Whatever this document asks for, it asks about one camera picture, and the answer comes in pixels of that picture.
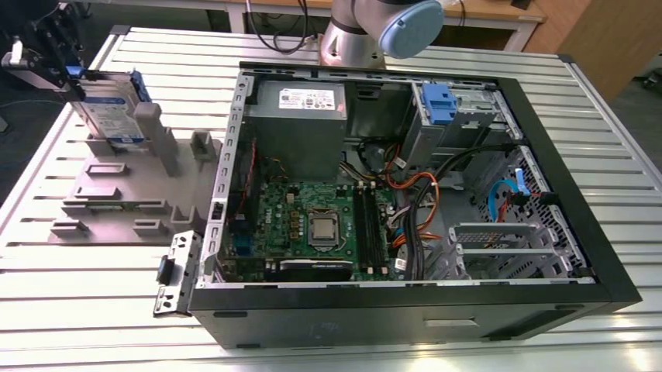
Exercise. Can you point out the hard disk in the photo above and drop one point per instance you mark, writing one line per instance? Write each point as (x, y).
(111, 112)

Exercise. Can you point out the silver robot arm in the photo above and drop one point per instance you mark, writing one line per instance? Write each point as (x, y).
(351, 42)

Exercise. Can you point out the metal disk bay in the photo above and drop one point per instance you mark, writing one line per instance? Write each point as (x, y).
(497, 252)

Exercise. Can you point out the grey parts rack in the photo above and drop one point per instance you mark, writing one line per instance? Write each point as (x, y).
(139, 186)

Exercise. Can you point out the grey power supply unit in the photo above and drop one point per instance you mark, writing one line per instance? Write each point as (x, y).
(295, 147)

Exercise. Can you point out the green motherboard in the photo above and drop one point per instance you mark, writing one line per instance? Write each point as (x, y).
(290, 205)

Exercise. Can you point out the silver CPU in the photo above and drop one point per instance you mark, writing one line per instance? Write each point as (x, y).
(325, 229)

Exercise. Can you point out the blue drive cage latch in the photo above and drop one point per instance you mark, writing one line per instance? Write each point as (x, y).
(438, 102)

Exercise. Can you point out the metal optical drive cage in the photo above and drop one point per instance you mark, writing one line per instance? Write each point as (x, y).
(423, 143)

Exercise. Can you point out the black RAM slot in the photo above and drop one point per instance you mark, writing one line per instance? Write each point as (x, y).
(377, 228)
(363, 224)

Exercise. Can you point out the black graphics card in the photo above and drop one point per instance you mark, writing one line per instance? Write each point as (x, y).
(310, 270)

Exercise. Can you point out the wooden desk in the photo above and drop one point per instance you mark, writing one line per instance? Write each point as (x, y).
(491, 13)

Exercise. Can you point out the black PC case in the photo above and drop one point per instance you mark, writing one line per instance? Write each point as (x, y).
(362, 317)

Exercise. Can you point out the wooden cabinet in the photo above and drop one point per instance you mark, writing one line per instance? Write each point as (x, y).
(594, 38)

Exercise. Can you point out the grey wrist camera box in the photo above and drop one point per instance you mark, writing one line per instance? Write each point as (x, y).
(36, 75)

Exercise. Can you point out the metal expansion card bracket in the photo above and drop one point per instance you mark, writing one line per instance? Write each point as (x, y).
(183, 252)

